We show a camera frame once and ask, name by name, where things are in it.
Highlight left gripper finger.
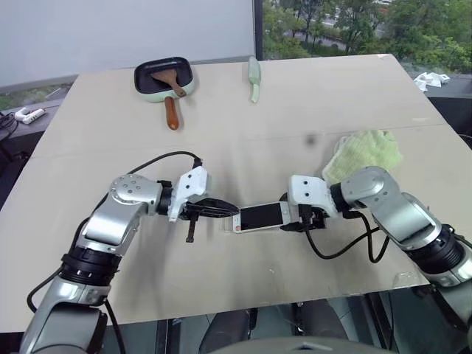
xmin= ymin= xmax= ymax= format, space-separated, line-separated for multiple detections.
xmin=204 ymin=198 xmax=240 ymax=215
xmin=204 ymin=207 xmax=239 ymax=219

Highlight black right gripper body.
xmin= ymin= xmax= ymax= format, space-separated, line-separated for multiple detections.
xmin=296 ymin=204 xmax=330 ymax=232

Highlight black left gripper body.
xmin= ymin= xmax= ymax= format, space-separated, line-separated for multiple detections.
xmin=179 ymin=198 xmax=208 ymax=244

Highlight white smartphone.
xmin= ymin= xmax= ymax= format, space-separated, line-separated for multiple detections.
xmin=231 ymin=201 xmax=289 ymax=235

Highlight green and white cloth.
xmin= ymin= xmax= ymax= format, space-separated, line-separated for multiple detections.
xmin=321 ymin=128 xmax=404 ymax=184

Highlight dark rounded shape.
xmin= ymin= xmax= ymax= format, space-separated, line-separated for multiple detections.
xmin=204 ymin=308 xmax=260 ymax=354
xmin=296 ymin=297 xmax=352 ymax=342

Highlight light green sheathed knife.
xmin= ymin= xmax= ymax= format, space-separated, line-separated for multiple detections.
xmin=246 ymin=55 xmax=264 ymax=104

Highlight wooden spatula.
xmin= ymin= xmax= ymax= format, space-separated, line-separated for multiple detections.
xmin=150 ymin=70 xmax=187 ymax=99

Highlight white crumpled papers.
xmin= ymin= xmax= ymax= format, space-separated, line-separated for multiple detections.
xmin=412 ymin=71 xmax=451 ymax=92

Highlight white power strip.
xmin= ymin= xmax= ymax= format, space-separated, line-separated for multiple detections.
xmin=13 ymin=106 xmax=49 ymax=125

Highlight white board panel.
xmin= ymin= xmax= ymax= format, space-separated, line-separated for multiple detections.
xmin=0 ymin=0 xmax=257 ymax=95

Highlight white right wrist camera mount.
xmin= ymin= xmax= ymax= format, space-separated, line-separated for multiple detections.
xmin=287 ymin=175 xmax=340 ymax=218

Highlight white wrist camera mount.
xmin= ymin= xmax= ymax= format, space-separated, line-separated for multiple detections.
xmin=167 ymin=165 xmax=213 ymax=223
xmin=287 ymin=175 xmax=340 ymax=218

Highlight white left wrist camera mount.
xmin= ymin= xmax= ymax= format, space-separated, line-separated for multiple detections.
xmin=167 ymin=165 xmax=213 ymax=223

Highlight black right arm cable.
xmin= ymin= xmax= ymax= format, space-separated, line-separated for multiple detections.
xmin=304 ymin=209 xmax=391 ymax=263

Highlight green pan with wooden handle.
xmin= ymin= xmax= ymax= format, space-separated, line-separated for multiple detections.
xmin=133 ymin=56 xmax=201 ymax=131

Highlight black window frame post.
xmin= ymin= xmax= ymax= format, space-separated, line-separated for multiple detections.
xmin=253 ymin=0 xmax=265 ymax=62

